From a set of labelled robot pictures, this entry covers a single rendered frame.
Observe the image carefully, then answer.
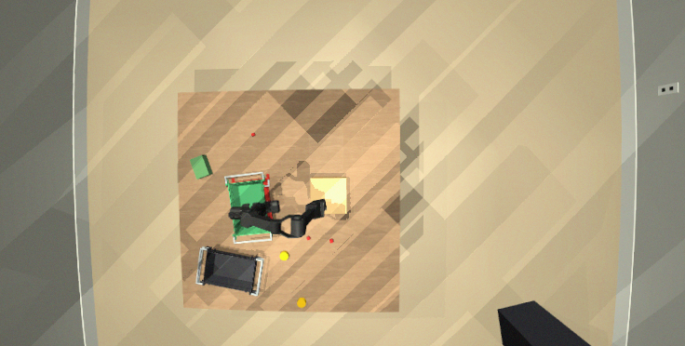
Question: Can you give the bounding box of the green block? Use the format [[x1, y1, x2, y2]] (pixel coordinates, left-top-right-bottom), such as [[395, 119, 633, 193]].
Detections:
[[190, 154, 213, 179]]

